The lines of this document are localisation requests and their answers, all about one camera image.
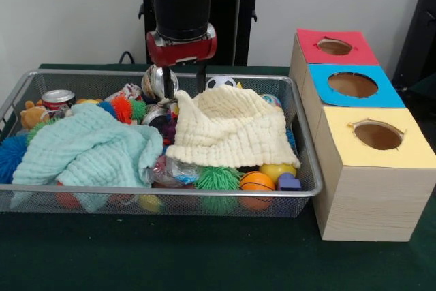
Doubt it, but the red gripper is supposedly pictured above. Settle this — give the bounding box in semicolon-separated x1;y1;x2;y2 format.
146;23;218;99

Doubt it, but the cream waffle cloth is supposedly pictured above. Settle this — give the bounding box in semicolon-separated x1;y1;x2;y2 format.
165;86;302;169

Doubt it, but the shallow mesh bin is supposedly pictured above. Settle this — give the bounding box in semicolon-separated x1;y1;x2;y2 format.
0;69;323;219

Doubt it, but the wooden box with three holes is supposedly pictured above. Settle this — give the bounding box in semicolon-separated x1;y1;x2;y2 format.
288;28;436;243

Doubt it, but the crushed silver can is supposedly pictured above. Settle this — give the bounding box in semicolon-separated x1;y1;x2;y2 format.
141;65;180;103

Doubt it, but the small soccer ball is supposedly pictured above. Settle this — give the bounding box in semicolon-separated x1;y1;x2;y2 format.
205;75;238;90

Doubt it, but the green spiky ball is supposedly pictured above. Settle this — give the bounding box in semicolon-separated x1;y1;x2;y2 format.
193;166;243;215

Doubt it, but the mint green waffle cloth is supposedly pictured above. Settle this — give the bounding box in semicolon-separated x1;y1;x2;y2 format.
10;102;164;213

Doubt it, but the small orange basketball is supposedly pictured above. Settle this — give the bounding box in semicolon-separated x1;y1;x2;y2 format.
238;170;277;212

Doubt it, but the yellow ball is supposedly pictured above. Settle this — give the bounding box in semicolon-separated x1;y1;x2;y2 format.
258;162;298;185

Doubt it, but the red tin can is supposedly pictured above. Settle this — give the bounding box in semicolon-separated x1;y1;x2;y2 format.
41;89;78;111

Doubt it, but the purple toy block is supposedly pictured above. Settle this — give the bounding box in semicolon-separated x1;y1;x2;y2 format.
276;172;303;192

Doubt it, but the brown teddy bear toy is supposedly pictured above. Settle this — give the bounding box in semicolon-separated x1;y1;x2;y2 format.
19;99;52;131

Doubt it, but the dark green table cloth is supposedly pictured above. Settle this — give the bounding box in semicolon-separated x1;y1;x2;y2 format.
0;63;436;291

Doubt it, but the blue spiky ball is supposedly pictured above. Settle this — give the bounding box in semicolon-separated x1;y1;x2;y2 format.
0;134;30;185

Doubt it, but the black upright panel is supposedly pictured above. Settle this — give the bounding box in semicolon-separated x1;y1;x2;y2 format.
391;0;436;93

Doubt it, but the black cable loop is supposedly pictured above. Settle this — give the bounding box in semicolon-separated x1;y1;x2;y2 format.
118;50;136;65

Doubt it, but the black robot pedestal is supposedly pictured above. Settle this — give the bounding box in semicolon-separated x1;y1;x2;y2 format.
131;0;275;67

